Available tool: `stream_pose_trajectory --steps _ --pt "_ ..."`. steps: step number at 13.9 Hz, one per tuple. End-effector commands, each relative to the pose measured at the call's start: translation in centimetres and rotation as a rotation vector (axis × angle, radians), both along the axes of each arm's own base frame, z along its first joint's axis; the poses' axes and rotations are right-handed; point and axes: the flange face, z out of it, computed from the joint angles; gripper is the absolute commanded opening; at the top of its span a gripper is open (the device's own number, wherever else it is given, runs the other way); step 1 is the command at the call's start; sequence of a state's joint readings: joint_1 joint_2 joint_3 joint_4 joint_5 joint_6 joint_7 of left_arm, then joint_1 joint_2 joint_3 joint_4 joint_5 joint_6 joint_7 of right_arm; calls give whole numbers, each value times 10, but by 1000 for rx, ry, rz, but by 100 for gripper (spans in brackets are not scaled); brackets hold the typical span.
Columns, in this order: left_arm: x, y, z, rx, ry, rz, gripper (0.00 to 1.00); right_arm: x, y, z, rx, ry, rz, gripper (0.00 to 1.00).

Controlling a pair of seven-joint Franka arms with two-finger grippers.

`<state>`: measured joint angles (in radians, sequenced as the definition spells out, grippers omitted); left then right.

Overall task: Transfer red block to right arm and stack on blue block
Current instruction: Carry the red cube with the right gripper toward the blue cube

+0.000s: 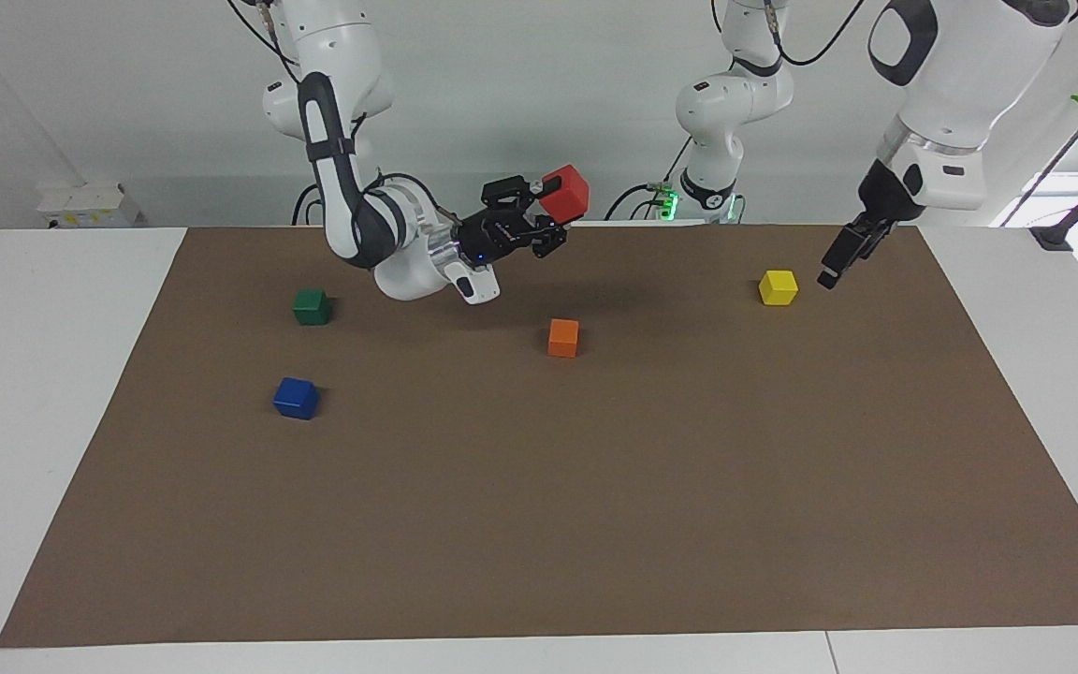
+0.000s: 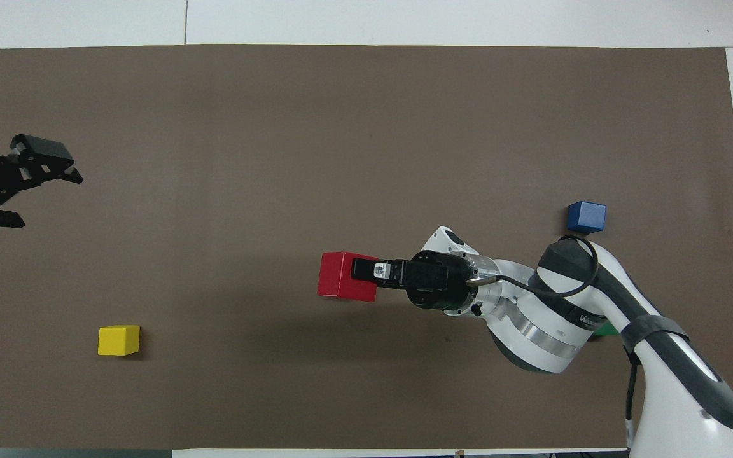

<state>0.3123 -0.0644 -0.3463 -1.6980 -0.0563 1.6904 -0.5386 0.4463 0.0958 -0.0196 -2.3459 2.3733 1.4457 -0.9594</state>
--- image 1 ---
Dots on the thin black rod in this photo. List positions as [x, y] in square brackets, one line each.
[1044, 173]

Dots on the green wooden block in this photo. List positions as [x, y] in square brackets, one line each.
[311, 306]

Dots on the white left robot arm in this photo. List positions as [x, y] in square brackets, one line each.
[969, 65]

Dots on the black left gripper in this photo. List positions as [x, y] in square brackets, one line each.
[887, 197]

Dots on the yellow wooden block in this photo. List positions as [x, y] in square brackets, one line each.
[778, 287]

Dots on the white box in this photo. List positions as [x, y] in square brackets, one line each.
[90, 204]

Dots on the red wooden block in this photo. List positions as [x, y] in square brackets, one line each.
[567, 194]

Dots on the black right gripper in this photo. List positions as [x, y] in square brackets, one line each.
[492, 241]

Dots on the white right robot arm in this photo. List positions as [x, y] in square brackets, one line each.
[338, 168]

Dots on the orange wooden block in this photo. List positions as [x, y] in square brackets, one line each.
[563, 338]

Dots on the brown paper mat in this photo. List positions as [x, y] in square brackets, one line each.
[539, 505]

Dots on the blue wooden block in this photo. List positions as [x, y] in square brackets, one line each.
[296, 398]

